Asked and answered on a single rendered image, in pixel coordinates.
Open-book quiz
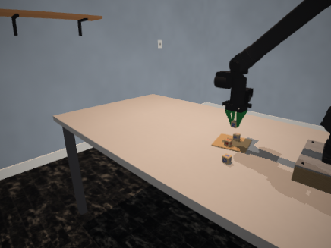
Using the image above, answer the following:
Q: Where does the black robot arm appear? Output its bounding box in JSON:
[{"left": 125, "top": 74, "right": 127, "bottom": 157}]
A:
[{"left": 214, "top": 0, "right": 331, "bottom": 165}]

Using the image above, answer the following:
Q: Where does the tan flat mat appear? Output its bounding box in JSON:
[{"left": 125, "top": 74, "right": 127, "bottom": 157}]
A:
[{"left": 211, "top": 133, "right": 252, "bottom": 153}]

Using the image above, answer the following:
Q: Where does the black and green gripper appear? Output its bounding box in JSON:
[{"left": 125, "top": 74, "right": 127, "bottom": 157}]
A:
[{"left": 222, "top": 90, "right": 252, "bottom": 127}]

